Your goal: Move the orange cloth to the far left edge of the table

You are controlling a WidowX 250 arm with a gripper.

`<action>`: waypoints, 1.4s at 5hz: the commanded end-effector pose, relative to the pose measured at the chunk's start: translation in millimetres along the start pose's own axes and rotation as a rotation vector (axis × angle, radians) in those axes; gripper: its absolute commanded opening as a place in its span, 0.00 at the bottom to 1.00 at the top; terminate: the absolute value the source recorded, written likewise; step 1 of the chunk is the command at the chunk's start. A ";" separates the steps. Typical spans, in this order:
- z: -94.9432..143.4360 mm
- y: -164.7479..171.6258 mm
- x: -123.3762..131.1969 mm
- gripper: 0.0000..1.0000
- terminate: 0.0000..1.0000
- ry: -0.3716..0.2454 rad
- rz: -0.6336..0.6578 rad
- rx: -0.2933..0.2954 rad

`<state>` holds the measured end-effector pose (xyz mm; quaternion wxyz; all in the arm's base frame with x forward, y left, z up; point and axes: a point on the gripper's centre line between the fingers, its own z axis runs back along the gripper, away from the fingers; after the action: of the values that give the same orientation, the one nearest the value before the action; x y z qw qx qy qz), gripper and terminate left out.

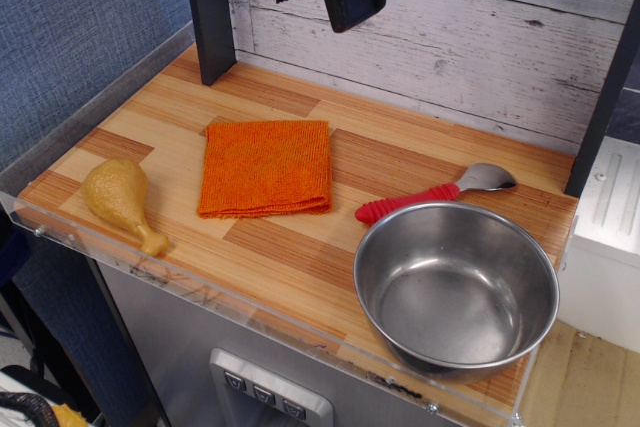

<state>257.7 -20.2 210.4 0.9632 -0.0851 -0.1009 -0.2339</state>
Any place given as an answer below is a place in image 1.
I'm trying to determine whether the clear acrylic table guard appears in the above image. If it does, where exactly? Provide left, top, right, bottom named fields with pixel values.
left=0, top=189, right=576, bottom=427

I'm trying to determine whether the stainless steel bowl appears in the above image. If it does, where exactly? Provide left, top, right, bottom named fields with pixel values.
left=353, top=201, right=560, bottom=383

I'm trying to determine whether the yellow object bottom left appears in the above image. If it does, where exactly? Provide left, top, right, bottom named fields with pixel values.
left=51, top=404, right=93, bottom=427

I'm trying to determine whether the white appliance at right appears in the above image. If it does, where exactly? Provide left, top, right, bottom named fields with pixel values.
left=558, top=137, right=639, bottom=352

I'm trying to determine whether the toy chicken drumstick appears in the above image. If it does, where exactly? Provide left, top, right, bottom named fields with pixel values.
left=81, top=159, right=169, bottom=257

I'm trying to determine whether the red handled metal spoon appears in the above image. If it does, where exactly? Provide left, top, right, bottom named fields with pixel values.
left=355, top=163, right=517, bottom=225

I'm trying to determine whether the orange cloth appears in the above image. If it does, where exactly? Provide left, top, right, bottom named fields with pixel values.
left=197, top=120, right=332, bottom=218

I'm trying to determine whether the silver button control panel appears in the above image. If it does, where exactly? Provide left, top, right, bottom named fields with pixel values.
left=209, top=348, right=334, bottom=426

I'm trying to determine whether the dark support post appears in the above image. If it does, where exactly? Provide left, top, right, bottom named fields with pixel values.
left=564, top=0, right=639, bottom=198
left=189, top=0, right=236, bottom=86

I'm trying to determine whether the dark right support post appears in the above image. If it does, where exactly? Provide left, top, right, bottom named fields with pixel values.
left=564, top=0, right=639, bottom=198

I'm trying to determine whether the dark left support post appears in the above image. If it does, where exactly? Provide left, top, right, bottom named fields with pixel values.
left=189, top=0, right=236, bottom=86

